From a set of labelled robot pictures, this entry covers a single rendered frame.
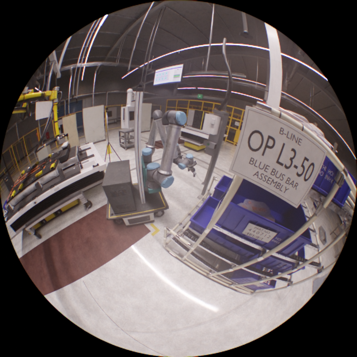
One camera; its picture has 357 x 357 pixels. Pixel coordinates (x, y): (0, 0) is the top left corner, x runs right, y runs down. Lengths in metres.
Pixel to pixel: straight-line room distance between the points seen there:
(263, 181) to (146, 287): 1.55
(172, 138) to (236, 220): 0.75
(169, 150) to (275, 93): 2.28
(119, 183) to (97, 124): 5.57
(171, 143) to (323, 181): 0.99
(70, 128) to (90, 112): 1.34
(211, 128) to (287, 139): 1.32
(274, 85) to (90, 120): 6.98
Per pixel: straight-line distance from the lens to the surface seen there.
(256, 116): 0.33
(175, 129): 0.89
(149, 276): 1.56
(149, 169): 1.11
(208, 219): 1.04
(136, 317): 1.71
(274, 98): 2.46
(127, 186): 1.23
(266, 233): 0.58
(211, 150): 1.79
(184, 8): 10.25
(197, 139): 4.43
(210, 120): 1.58
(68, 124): 6.57
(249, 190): 0.87
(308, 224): 0.55
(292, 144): 0.36
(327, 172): 0.53
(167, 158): 0.94
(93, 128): 6.52
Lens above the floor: 1.55
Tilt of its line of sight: 35 degrees down
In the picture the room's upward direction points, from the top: 9 degrees clockwise
